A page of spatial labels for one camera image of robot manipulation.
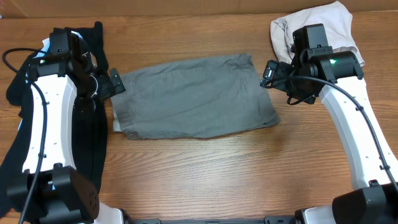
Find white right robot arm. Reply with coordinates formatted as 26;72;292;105
261;48;397;223

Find black garment with blue stripes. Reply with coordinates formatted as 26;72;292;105
1;21;109;217

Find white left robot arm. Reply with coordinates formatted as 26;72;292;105
6;49;131;223

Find grey shorts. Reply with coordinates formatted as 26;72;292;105
111;54;280;140

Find beige folded shorts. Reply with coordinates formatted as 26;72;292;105
270;1;365;67

